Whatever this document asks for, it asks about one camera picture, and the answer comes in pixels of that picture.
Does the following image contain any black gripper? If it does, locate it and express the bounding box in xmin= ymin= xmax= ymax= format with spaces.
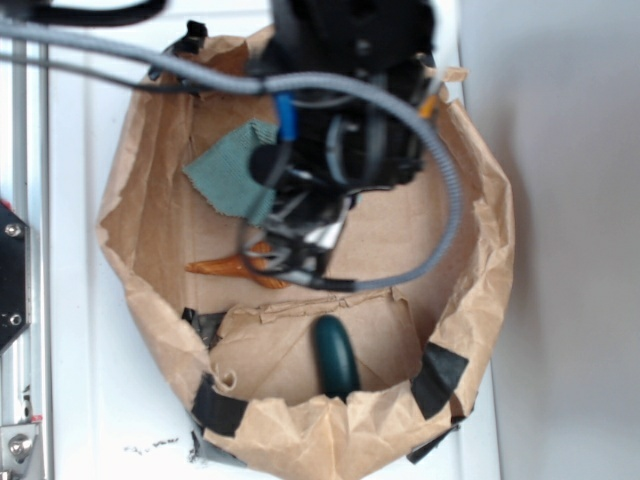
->
xmin=239 ymin=74 xmax=423 ymax=290

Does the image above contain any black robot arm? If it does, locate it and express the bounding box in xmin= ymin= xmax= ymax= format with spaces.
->
xmin=242 ymin=1 xmax=435 ymax=292

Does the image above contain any light blue cloth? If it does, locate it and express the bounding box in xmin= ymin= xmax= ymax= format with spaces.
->
xmin=183 ymin=119 xmax=278 ymax=226

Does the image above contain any orange conch seashell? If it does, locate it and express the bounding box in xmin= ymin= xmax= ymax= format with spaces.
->
xmin=184 ymin=241 xmax=290 ymax=290

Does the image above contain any brown paper lined bin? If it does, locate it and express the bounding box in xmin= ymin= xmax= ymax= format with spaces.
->
xmin=97 ymin=92 xmax=515 ymax=479

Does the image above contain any white plastic tray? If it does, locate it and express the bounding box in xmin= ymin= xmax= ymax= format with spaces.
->
xmin=48 ymin=1 xmax=501 ymax=479

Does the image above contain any grey corrugated cable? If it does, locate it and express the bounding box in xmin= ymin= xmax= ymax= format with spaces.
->
xmin=0 ymin=24 xmax=462 ymax=294

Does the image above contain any aluminium frame rail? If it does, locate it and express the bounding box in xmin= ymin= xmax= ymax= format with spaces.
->
xmin=1 ymin=39 xmax=54 ymax=479

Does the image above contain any black mounting bracket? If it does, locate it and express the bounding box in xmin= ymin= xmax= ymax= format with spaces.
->
xmin=1 ymin=200 xmax=30 ymax=354

